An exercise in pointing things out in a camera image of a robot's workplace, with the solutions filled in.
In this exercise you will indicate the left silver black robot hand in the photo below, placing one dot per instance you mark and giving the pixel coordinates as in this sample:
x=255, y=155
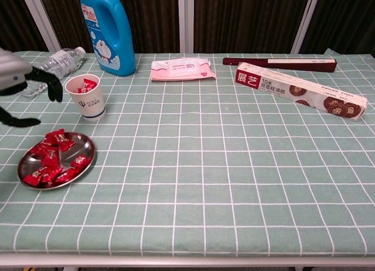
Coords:
x=13, y=69

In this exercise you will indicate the red candy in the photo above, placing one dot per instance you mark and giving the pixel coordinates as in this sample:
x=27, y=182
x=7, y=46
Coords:
x=49, y=178
x=79, y=161
x=82, y=90
x=90, y=83
x=67, y=174
x=66, y=145
x=33, y=176
x=49, y=160
x=44, y=150
x=55, y=136

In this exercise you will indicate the round steel plate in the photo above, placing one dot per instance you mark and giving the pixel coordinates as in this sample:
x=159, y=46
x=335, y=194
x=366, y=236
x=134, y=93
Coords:
x=76, y=142

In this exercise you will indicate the white paper cup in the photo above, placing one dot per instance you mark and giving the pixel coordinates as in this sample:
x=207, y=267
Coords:
x=88, y=104

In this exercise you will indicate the blue detergent bottle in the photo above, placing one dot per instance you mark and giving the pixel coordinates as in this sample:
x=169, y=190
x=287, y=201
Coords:
x=117, y=48

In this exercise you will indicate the dark curtain partition panel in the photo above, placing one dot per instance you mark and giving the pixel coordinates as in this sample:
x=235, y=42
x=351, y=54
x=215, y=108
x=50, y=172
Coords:
x=152, y=19
x=345, y=19
x=243, y=19
x=14, y=19

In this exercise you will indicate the clear plastic water bottle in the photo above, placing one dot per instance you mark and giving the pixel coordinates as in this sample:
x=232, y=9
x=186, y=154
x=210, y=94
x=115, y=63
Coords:
x=64, y=61

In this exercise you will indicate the pink wet wipes pack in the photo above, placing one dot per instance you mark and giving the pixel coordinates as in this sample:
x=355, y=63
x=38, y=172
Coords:
x=181, y=70

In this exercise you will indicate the green checked tablecloth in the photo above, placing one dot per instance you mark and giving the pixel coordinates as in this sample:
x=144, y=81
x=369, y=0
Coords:
x=205, y=180

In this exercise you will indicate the dark red long box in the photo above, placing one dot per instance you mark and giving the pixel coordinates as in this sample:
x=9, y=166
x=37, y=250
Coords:
x=249, y=61

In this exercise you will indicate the baking paper roll box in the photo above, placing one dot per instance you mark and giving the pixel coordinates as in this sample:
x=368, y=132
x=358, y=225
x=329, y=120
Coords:
x=263, y=80

